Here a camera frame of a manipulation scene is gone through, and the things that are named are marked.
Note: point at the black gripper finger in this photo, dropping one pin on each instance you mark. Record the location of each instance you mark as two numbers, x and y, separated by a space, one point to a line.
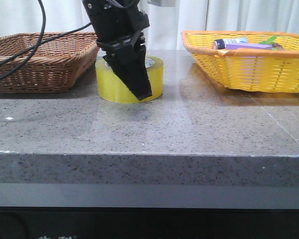
141 50
124 63

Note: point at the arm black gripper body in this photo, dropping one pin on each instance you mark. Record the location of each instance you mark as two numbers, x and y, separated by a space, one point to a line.
117 23

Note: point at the yellow packing tape roll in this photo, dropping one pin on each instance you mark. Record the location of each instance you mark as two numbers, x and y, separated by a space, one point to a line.
112 89

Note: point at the brown wicker basket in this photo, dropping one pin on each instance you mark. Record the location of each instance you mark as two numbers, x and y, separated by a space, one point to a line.
55 66

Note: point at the small jar with black lid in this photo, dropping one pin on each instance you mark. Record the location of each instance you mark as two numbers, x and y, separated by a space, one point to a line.
222 43

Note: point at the purple foam block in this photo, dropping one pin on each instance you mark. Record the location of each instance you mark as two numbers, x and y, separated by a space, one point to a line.
235 46

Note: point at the yellow woven basket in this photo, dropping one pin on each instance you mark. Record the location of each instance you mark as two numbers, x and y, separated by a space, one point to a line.
253 70

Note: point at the white curtain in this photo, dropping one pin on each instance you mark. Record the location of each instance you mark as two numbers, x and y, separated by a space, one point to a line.
166 23

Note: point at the orange toy carrot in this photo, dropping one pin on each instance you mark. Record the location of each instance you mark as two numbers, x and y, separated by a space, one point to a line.
270 41

